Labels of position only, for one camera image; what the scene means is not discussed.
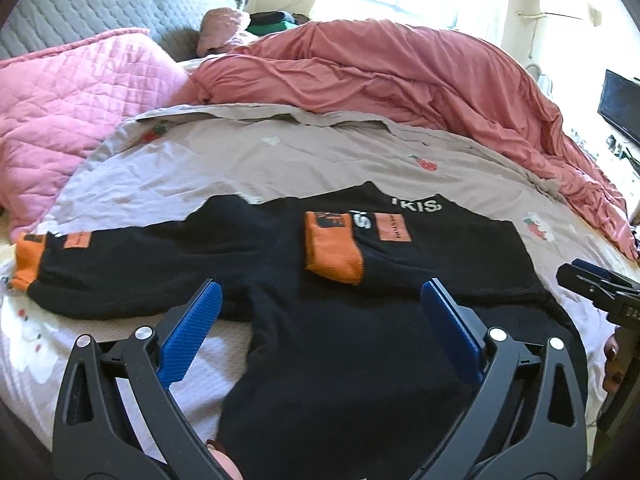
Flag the grey quilted headboard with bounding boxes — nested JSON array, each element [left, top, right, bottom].
[[0, 0, 226, 63]]

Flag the black monitor screen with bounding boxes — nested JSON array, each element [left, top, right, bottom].
[[597, 69, 640, 147]]

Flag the crumpled pink pillow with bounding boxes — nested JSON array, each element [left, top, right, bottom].
[[196, 7, 252, 58]]

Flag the black sweater with orange cuffs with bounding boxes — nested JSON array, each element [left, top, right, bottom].
[[11, 181, 581, 480]]

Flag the pink quilted blanket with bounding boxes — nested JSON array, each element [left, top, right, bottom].
[[0, 27, 193, 241]]

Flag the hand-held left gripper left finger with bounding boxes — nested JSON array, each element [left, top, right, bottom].
[[50, 280, 237, 480]]

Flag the person's right hand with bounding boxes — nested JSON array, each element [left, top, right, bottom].
[[601, 332, 624, 394]]

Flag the coral red duvet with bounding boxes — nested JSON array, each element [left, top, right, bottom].
[[187, 19, 640, 261]]

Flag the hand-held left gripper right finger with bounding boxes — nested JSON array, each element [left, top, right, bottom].
[[420, 279, 589, 480]]

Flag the strawberry print bed sheet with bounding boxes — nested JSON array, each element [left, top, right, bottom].
[[0, 102, 640, 466]]

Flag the person's left hand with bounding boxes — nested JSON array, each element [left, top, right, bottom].
[[206, 439, 247, 480]]

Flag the dark folded clothes pile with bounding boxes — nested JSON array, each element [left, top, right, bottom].
[[247, 10, 299, 36]]

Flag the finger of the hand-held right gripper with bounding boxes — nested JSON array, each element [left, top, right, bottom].
[[556, 258, 640, 313]]

